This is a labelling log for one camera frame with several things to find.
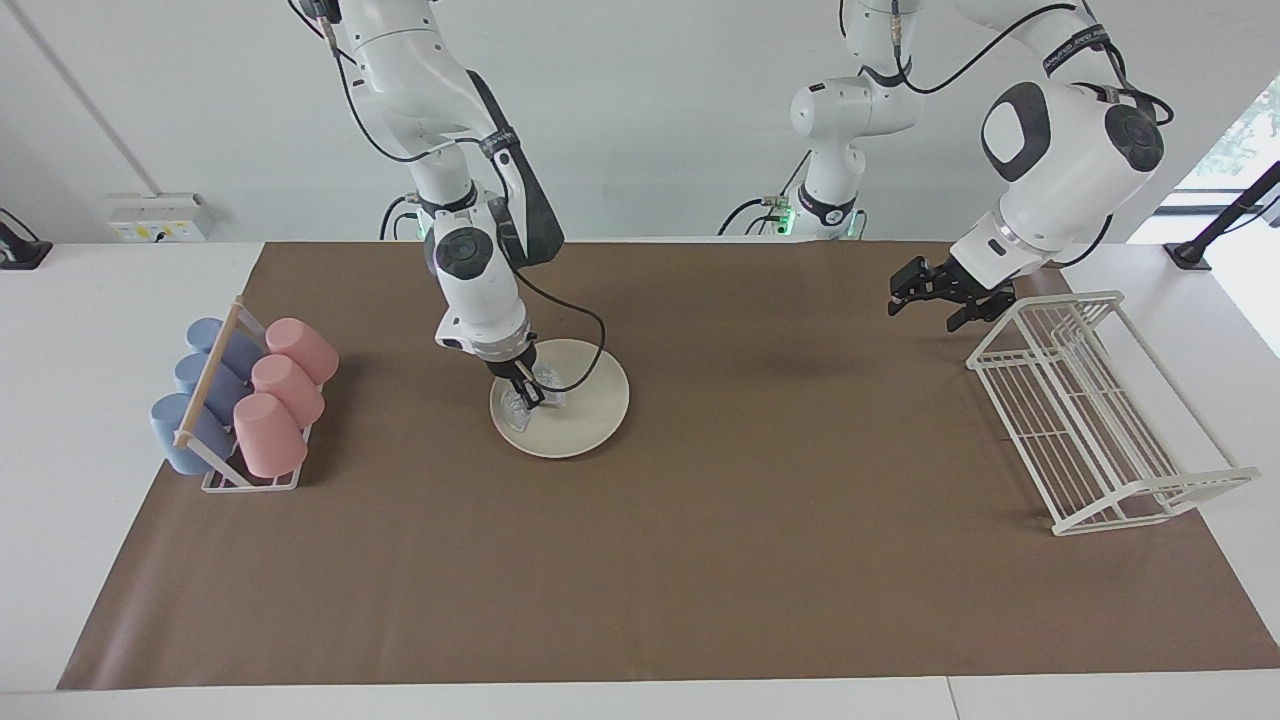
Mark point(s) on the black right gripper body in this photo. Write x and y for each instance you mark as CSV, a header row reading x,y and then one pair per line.
x,y
515,362

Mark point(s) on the pink plastic cup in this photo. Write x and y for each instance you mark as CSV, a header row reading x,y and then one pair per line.
x,y
303,348
288,390
268,440

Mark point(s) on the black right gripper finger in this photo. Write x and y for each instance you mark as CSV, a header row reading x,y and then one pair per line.
x,y
520,394
534,392

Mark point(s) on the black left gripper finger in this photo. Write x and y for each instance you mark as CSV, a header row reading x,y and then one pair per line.
x,y
978,312
915,282

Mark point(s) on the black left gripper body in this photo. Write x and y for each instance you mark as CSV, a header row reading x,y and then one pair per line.
x,y
975,283

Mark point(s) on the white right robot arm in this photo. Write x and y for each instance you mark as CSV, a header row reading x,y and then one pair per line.
x,y
440,120

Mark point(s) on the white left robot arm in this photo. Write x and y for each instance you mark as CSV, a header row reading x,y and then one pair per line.
x,y
1060,150

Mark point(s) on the blue plastic cup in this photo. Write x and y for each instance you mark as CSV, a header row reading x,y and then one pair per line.
x,y
175,435
210,335
200,380

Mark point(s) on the white cup rack wooden bar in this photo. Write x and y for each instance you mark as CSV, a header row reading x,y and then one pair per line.
x,y
210,375

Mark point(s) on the black clamp mount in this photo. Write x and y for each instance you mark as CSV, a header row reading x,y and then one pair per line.
x,y
20,250

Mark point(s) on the brown table mat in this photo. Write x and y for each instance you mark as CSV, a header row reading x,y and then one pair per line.
x,y
650,560

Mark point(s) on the white wall power outlet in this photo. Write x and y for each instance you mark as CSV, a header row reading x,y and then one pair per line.
x,y
158,218

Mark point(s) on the cream round plate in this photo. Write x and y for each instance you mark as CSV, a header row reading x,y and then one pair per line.
x,y
590,420

